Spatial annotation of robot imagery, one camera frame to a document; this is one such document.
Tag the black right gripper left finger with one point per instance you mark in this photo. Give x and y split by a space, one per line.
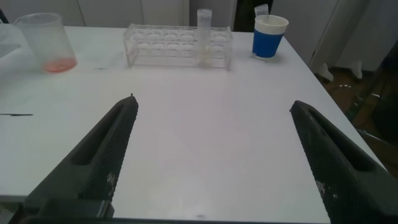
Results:
90 168

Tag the metal frame stand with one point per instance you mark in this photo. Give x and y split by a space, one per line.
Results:
385 118

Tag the blue banded white paper cup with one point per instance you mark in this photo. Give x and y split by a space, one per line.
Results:
267 43

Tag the clear acrylic test tube rack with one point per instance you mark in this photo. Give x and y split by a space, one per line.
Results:
164 46

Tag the white partition foot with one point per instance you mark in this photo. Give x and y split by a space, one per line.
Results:
325 73
357 70

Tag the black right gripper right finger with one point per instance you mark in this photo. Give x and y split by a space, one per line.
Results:
345 174

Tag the clear graduated plastic test tube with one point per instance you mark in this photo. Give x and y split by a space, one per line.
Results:
261 11

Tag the test tube with yellowish pigment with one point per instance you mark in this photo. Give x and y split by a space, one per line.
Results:
204 31

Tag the clear plastic beaker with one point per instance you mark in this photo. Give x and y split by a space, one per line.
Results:
46 40

